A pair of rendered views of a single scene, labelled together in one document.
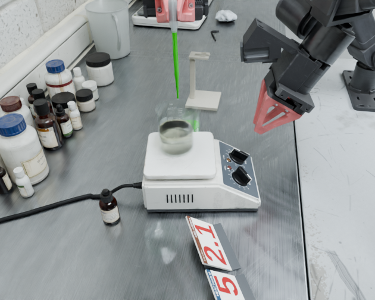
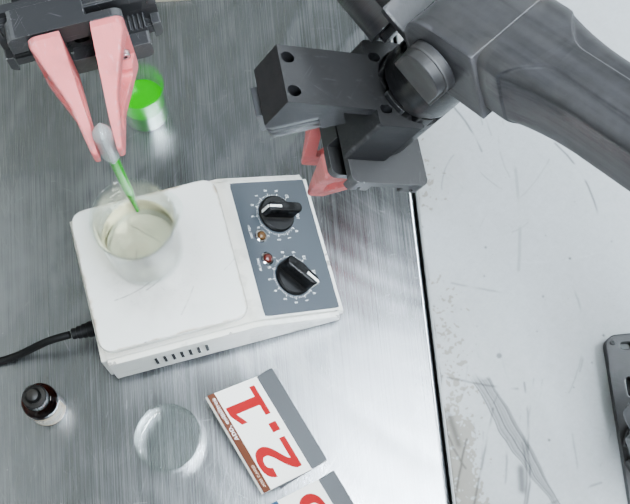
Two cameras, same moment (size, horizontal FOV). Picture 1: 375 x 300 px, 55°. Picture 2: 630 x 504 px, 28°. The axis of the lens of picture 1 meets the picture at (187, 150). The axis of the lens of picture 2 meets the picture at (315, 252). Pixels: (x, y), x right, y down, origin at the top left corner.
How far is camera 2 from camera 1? 59 cm
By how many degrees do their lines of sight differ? 36
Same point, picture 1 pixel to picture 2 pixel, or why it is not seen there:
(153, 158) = (107, 296)
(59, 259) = not seen: outside the picture
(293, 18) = (359, 19)
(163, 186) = (145, 352)
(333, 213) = (487, 287)
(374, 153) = not seen: hidden behind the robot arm
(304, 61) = (395, 130)
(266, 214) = (358, 321)
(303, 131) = not seen: hidden behind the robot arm
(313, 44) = (410, 96)
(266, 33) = (308, 105)
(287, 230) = (400, 350)
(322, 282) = (468, 450)
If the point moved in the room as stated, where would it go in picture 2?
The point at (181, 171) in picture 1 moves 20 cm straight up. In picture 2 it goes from (177, 321) to (145, 248)
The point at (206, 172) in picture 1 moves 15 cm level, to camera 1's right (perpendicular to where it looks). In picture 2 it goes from (227, 313) to (410, 261)
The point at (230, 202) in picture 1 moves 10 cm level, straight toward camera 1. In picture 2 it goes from (282, 330) to (296, 451)
